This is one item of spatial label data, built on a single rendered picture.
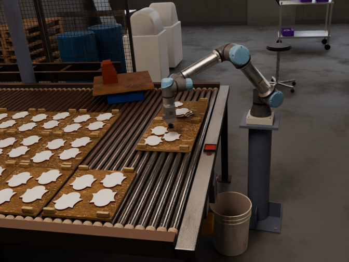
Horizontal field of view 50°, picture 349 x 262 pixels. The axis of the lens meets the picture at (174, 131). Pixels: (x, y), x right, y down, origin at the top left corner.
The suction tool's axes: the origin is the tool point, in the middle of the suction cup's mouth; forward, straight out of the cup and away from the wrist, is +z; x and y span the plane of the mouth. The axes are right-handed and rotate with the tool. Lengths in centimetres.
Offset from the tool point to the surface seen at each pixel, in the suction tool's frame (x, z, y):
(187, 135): 10.3, 7.4, 1.6
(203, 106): 35, 7, -43
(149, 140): -14.4, 6.4, 1.0
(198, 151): 11.3, 9.2, 20.9
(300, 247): 85, 101, 25
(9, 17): -109, -57, -174
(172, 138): -0.2, 6.4, 2.7
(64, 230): -65, 6, 74
